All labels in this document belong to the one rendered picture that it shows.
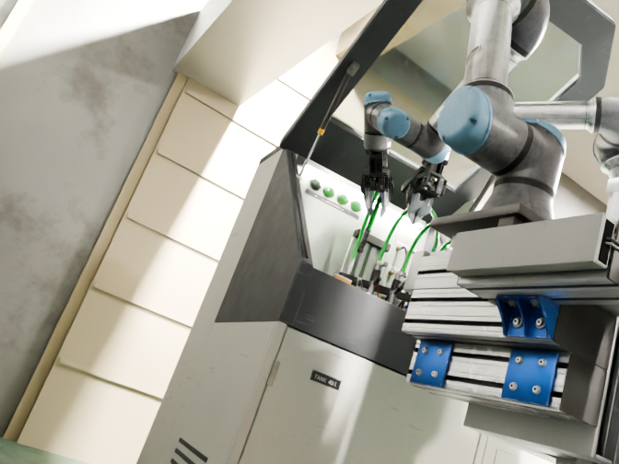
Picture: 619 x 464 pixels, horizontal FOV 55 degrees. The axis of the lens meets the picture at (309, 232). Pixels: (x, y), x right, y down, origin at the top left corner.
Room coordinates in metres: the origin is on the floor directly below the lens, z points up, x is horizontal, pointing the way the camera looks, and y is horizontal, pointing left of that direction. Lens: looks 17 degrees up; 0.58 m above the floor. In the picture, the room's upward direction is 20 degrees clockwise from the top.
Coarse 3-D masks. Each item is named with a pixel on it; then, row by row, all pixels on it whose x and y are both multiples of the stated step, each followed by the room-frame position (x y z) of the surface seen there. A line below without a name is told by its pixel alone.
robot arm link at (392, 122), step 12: (384, 108) 1.35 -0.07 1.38; (396, 108) 1.33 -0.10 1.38; (372, 120) 1.39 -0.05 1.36; (384, 120) 1.32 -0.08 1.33; (396, 120) 1.32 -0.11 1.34; (408, 120) 1.32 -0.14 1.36; (384, 132) 1.34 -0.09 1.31; (396, 132) 1.34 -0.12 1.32; (408, 132) 1.36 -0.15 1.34; (408, 144) 1.39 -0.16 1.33
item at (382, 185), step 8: (368, 152) 1.50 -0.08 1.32; (376, 152) 1.51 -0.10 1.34; (384, 152) 1.49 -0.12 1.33; (376, 160) 1.49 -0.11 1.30; (368, 168) 1.51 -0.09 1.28; (376, 168) 1.51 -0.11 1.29; (384, 168) 1.55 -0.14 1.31; (368, 176) 1.53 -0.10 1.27; (376, 176) 1.53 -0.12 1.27; (384, 176) 1.51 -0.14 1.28; (368, 184) 1.54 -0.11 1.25; (376, 184) 1.54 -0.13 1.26; (384, 184) 1.54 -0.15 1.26
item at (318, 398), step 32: (288, 352) 1.47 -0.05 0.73; (320, 352) 1.49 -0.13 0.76; (288, 384) 1.48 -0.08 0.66; (320, 384) 1.50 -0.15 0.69; (352, 384) 1.53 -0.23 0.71; (384, 384) 1.56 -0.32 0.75; (256, 416) 1.46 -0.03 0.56; (288, 416) 1.48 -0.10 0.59; (320, 416) 1.51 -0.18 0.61; (352, 416) 1.54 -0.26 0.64; (384, 416) 1.57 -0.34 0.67; (416, 416) 1.60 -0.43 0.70; (448, 416) 1.64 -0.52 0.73; (256, 448) 1.47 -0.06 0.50; (288, 448) 1.49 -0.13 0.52; (320, 448) 1.52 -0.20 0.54; (352, 448) 1.55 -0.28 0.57; (384, 448) 1.58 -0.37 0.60; (416, 448) 1.61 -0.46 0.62; (448, 448) 1.65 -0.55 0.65
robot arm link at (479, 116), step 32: (480, 0) 1.05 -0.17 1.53; (512, 0) 1.03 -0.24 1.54; (480, 32) 1.02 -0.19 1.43; (480, 64) 1.00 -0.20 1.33; (480, 96) 0.93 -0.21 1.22; (512, 96) 0.98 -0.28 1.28; (448, 128) 0.99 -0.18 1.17; (480, 128) 0.94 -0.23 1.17; (512, 128) 0.96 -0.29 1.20; (480, 160) 1.01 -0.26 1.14; (512, 160) 0.99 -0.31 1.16
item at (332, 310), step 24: (312, 288) 1.47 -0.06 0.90; (336, 288) 1.49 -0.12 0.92; (312, 312) 1.47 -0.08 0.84; (336, 312) 1.50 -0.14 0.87; (360, 312) 1.52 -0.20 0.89; (384, 312) 1.54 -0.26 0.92; (312, 336) 1.50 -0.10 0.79; (336, 336) 1.50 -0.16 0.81; (360, 336) 1.53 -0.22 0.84; (384, 336) 1.55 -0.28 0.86; (408, 336) 1.57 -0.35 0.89; (384, 360) 1.56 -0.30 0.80; (408, 360) 1.58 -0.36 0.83
